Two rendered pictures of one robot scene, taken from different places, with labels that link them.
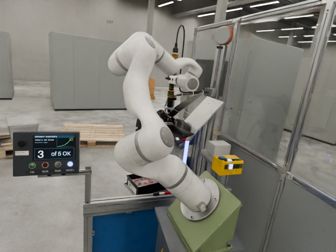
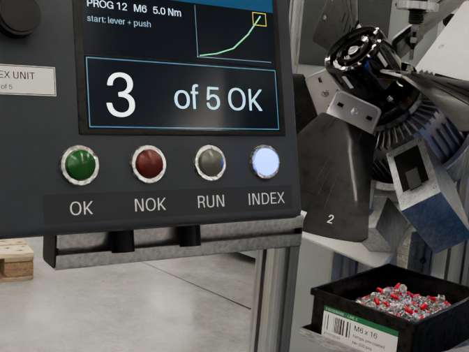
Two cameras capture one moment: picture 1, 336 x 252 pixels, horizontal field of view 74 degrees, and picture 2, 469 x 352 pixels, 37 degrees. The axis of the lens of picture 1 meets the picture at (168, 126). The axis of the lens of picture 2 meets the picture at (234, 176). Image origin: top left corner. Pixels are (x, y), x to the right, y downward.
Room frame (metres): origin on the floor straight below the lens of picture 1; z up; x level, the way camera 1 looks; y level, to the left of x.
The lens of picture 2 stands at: (0.40, 0.56, 1.20)
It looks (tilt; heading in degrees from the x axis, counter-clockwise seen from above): 10 degrees down; 347
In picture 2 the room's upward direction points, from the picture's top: 5 degrees clockwise
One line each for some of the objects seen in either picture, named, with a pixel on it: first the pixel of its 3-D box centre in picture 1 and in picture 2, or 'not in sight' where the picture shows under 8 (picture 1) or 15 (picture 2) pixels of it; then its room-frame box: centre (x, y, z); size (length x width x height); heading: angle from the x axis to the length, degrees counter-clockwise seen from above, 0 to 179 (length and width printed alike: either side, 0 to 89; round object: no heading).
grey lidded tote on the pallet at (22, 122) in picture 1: (22, 129); not in sight; (3.45, 2.36, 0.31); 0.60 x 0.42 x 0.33; 39
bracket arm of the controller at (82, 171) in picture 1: (65, 171); (184, 235); (0.98, 0.47, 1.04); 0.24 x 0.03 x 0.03; 111
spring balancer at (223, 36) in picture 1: (223, 36); not in sight; (2.13, -0.40, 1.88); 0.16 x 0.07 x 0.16; 56
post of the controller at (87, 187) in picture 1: (87, 185); (271, 311); (1.01, 0.37, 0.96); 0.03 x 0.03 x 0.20; 21
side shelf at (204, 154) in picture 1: (217, 158); not in sight; (1.84, -0.47, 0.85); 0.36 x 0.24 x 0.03; 21
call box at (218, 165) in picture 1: (227, 165); not in sight; (1.31, -0.40, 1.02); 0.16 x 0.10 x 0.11; 111
